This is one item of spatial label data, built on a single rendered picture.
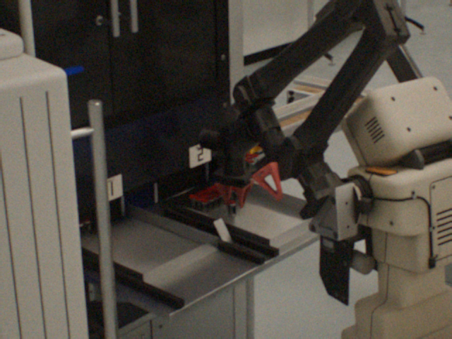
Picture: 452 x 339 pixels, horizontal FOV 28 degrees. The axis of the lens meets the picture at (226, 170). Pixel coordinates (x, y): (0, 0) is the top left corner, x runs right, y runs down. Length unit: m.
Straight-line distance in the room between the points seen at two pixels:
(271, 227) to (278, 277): 1.62
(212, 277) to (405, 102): 0.65
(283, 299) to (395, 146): 2.11
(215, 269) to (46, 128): 0.88
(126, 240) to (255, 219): 0.36
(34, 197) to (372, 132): 0.75
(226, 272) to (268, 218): 0.33
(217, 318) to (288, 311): 0.98
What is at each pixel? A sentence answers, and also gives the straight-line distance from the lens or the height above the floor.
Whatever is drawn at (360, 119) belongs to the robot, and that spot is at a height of 1.32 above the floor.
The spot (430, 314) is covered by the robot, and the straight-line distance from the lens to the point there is 2.15.
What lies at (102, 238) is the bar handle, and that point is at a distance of 1.65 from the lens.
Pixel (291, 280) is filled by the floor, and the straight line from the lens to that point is 4.09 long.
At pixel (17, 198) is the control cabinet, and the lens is 1.53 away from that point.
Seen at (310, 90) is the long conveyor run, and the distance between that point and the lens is 3.53.
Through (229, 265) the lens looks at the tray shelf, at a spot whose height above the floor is 0.88.
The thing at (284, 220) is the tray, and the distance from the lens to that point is 2.53.
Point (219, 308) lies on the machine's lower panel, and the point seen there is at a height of 0.49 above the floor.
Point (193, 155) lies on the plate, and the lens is 2.60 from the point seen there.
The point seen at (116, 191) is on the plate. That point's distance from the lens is 2.43.
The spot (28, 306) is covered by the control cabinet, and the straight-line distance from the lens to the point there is 1.61.
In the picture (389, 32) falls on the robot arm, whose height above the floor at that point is 1.54.
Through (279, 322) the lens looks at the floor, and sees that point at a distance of 3.78.
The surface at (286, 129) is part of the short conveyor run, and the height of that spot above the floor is 0.93.
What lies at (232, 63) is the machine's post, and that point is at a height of 1.26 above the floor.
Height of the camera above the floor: 1.93
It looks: 21 degrees down
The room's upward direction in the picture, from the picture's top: 1 degrees counter-clockwise
